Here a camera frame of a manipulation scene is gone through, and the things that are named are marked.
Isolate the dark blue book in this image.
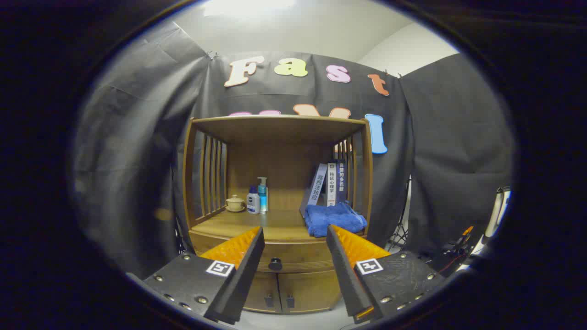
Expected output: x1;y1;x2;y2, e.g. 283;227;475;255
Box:
336;159;348;204

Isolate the blue pump bottle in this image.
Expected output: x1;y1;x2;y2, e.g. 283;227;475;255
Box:
257;177;269;214

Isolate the grey book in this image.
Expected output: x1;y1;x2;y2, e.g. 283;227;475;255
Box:
299;163;328;217

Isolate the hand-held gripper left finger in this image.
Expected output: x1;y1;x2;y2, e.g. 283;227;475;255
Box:
143;226;266;325

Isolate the white spine book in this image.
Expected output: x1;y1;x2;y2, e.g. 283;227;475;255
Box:
327;162;338;207

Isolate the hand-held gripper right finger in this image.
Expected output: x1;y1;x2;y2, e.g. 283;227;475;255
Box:
326;224;446;324

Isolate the white bottle with blue cap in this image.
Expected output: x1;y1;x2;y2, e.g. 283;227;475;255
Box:
246;185;260;215

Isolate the wooden cabinet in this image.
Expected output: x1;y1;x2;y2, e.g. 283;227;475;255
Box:
182;115;374;315

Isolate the wooden drawer with black knob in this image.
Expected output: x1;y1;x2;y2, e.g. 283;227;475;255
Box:
189;229;367;274

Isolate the beige lidded teacup with saucer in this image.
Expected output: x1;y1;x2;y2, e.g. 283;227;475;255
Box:
225;194;246;213

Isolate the blue folded towel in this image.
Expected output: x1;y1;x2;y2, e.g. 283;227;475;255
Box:
304;202;368;238

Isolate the black device with red wires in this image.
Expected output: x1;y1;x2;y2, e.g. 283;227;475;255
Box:
443;225;475;262

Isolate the wooden countertop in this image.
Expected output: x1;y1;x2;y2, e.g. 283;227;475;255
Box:
192;209;367;243

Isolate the wooden cabinet door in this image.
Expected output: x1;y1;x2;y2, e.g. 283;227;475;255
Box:
243;271;281;314
278;270;342;314

